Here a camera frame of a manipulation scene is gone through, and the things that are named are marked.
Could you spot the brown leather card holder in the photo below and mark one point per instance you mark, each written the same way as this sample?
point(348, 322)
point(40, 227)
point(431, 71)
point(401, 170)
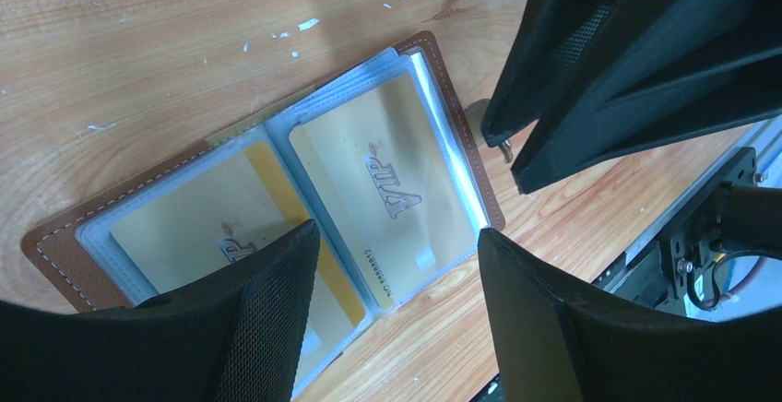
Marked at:
point(77, 253)

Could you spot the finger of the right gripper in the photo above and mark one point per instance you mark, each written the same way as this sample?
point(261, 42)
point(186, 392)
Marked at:
point(553, 37)
point(699, 66)

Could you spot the gold VIP card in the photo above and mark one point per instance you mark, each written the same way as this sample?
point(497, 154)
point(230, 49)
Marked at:
point(380, 172)
point(230, 210)

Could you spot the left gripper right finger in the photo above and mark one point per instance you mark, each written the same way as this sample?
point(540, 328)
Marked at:
point(559, 338)

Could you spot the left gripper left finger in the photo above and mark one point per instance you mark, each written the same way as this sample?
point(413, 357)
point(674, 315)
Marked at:
point(233, 335)

